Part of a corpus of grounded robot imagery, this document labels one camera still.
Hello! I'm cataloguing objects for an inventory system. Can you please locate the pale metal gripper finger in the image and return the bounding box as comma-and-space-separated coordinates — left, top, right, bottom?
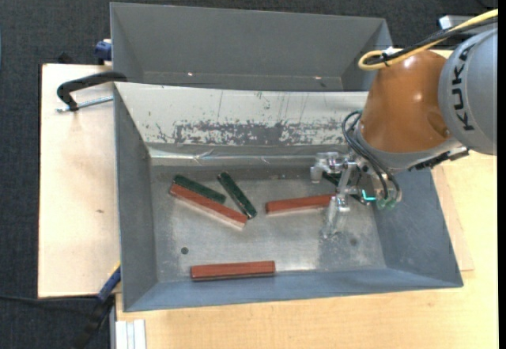
332, 199, 352, 237
322, 195, 340, 239

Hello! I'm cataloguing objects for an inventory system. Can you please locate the red-brown flat block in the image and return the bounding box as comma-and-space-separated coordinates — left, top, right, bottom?
190, 260, 277, 282
264, 194, 335, 218
168, 183, 249, 231

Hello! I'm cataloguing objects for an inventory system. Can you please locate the grey metal bin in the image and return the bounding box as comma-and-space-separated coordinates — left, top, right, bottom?
109, 2, 464, 313

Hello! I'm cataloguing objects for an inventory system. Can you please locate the dark green flat block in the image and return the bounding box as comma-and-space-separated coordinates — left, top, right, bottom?
217, 171, 259, 220
172, 174, 228, 205

